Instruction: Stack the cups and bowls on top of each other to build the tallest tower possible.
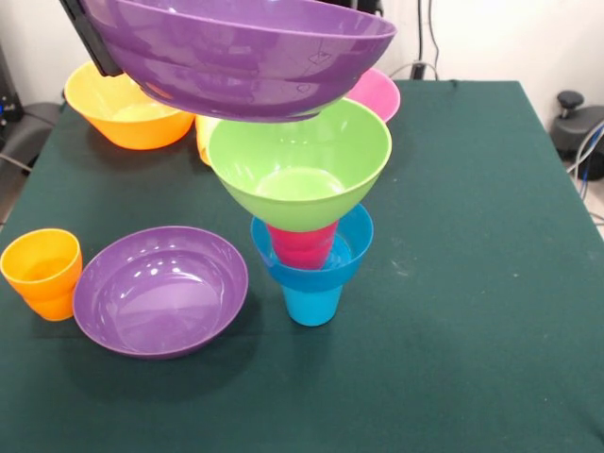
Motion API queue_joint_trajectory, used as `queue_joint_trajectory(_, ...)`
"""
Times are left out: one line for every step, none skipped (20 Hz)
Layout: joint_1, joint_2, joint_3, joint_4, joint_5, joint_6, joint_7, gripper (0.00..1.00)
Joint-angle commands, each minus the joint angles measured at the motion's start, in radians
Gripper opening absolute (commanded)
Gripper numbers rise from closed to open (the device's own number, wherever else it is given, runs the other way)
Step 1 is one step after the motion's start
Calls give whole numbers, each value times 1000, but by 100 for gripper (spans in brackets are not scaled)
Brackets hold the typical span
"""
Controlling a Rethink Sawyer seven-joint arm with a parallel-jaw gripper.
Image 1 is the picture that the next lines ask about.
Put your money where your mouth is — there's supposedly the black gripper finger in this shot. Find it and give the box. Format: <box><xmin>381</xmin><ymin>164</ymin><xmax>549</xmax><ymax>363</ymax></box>
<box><xmin>59</xmin><ymin>0</ymin><xmax>126</xmax><ymax>78</ymax></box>

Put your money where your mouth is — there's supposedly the yellow orange plastic cup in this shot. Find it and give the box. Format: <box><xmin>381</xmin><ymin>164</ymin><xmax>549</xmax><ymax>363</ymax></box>
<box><xmin>195</xmin><ymin>115</ymin><xmax>214</xmax><ymax>167</ymax></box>

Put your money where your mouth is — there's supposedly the shallow purple plastic bowl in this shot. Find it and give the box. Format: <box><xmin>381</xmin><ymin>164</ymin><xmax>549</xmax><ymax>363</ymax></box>
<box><xmin>72</xmin><ymin>226</ymin><xmax>250</xmax><ymax>361</ymax></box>
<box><xmin>89</xmin><ymin>0</ymin><xmax>398</xmax><ymax>124</ymax></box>

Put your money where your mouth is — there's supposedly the green plastic bowl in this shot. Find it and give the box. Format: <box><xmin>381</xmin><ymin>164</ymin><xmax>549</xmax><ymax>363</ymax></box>
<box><xmin>206</xmin><ymin>98</ymin><xmax>394</xmax><ymax>233</ymax></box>

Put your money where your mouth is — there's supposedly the large pink plastic bowl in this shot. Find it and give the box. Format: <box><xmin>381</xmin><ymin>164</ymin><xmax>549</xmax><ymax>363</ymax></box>
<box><xmin>346</xmin><ymin>68</ymin><xmax>402</xmax><ymax>125</ymax></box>

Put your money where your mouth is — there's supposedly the red plastic cup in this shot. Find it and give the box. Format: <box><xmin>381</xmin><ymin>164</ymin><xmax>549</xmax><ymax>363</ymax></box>
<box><xmin>265</xmin><ymin>220</ymin><xmax>340</xmax><ymax>271</ymax></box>

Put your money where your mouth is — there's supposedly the small blue plastic bowl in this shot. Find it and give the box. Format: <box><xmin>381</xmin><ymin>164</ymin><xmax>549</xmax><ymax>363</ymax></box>
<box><xmin>249</xmin><ymin>202</ymin><xmax>376</xmax><ymax>290</ymax></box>

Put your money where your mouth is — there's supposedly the blue plastic cup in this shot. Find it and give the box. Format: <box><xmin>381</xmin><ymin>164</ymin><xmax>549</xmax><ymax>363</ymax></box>
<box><xmin>281</xmin><ymin>282</ymin><xmax>344</xmax><ymax>327</ymax></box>

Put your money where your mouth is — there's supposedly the black equipment box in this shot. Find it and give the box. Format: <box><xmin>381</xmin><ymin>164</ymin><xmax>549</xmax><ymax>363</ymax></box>
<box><xmin>0</xmin><ymin>44</ymin><xmax>25</xmax><ymax>125</ymax></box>

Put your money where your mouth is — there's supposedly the large orange plastic bowl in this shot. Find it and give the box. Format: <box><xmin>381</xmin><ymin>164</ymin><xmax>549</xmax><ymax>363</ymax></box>
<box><xmin>63</xmin><ymin>60</ymin><xmax>197</xmax><ymax>151</ymax></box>

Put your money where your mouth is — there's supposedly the black grey chair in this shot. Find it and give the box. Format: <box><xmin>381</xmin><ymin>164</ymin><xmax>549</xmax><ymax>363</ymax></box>
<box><xmin>0</xmin><ymin>101</ymin><xmax>65</xmax><ymax>172</ymax></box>

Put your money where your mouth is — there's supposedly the dark green tablecloth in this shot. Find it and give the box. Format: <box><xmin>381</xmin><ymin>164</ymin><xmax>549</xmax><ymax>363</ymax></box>
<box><xmin>0</xmin><ymin>78</ymin><xmax>604</xmax><ymax>453</ymax></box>

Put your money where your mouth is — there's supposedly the black stand with knob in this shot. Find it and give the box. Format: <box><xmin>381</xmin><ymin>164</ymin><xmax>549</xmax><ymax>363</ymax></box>
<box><xmin>549</xmin><ymin>91</ymin><xmax>604</xmax><ymax>161</ymax></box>

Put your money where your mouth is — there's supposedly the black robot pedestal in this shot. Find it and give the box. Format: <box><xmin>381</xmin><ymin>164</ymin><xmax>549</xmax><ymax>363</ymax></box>
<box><xmin>325</xmin><ymin>0</ymin><xmax>384</xmax><ymax>23</ymax></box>

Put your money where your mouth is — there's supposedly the black wall cable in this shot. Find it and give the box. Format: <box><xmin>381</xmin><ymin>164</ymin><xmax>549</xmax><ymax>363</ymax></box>
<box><xmin>416</xmin><ymin>0</ymin><xmax>425</xmax><ymax>63</ymax></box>
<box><xmin>427</xmin><ymin>0</ymin><xmax>443</xmax><ymax>80</ymax></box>

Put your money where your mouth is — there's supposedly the light blue cable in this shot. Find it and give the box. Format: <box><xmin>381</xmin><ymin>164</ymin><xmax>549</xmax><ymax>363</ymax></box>
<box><xmin>565</xmin><ymin>120</ymin><xmax>604</xmax><ymax>178</ymax></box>

